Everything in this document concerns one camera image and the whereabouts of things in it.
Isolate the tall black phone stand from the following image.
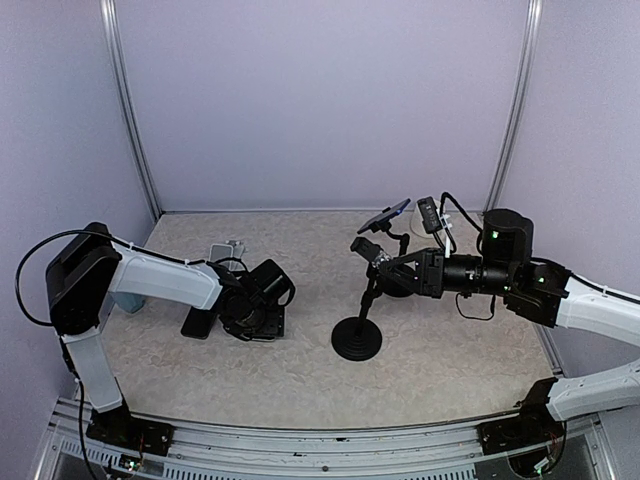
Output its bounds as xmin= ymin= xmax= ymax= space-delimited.
xmin=331 ymin=236 xmax=388 ymax=362

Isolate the black smartphone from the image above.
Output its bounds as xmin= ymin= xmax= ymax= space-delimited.
xmin=180 ymin=308 xmax=216 ymax=340

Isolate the white folding phone stand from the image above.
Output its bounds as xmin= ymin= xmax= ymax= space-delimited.
xmin=209 ymin=240 xmax=246 ymax=271

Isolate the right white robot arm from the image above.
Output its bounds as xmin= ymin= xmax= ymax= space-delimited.
xmin=365 ymin=209 xmax=639 ymax=444

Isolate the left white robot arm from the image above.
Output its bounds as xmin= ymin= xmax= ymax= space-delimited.
xmin=46 ymin=222 xmax=296 ymax=445

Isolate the short black phone stand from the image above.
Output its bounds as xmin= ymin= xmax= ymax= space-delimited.
xmin=369 ymin=207 xmax=420 ymax=298

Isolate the blue phone on short stand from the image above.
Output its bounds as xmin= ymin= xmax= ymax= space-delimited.
xmin=357 ymin=198 xmax=411 ymax=235

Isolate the cream ceramic mug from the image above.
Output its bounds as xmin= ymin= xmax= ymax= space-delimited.
xmin=410 ymin=209 xmax=429 ymax=239

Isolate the blue and white cup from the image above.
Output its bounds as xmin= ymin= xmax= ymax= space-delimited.
xmin=111 ymin=292 xmax=146 ymax=314

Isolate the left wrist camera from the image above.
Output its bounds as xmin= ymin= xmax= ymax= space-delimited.
xmin=249 ymin=259 xmax=296 ymax=307

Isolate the aluminium front rail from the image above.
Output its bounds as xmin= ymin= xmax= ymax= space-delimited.
xmin=47 ymin=397 xmax=614 ymax=480

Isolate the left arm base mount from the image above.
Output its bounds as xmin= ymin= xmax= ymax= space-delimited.
xmin=86 ymin=417 xmax=175 ymax=457

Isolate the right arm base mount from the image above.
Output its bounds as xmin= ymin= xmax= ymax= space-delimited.
xmin=477 ymin=412 xmax=566 ymax=455

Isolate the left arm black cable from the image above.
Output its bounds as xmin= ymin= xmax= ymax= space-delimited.
xmin=14 ymin=229 xmax=251 ymax=480

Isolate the right aluminium corner post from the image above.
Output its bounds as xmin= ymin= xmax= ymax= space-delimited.
xmin=482 ymin=0 xmax=544 ymax=213

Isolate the aluminium corner post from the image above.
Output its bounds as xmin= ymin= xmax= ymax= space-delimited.
xmin=482 ymin=0 xmax=544 ymax=213
xmin=100 ymin=0 xmax=163 ymax=222

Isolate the left aluminium corner post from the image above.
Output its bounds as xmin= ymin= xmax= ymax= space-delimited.
xmin=100 ymin=0 xmax=163 ymax=222

